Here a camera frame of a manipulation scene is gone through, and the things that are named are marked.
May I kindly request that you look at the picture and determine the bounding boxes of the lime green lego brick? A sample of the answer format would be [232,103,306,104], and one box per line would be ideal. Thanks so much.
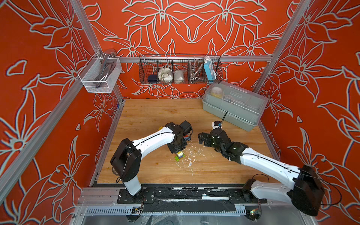
[175,152,185,162]

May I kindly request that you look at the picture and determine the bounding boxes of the light blue box in basket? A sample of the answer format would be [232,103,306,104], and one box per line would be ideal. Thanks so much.
[203,56,217,81]

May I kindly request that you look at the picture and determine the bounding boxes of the clear plastic bin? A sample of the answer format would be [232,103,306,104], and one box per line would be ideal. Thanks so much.
[79,49,122,93]

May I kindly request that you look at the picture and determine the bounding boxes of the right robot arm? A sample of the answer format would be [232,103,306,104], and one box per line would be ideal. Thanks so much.
[198,128,324,217]

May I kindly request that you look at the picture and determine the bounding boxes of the white cloth in basket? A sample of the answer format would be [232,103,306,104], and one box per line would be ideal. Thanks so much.
[157,67,173,83]

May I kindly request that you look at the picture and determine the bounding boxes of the grey lidded storage box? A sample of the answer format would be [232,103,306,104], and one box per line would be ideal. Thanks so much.
[202,82,268,131]

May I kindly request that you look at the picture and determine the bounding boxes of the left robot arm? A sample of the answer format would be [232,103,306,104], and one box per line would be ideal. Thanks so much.
[110,121,193,197]

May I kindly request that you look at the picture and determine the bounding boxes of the black wire basket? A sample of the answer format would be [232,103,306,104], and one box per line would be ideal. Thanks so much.
[138,54,224,84]

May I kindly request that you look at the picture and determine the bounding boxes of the white lego brick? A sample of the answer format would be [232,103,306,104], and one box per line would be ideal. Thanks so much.
[176,151,184,159]

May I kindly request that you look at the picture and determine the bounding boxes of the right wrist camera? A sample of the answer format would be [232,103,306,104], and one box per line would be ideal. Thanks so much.
[211,121,222,130]

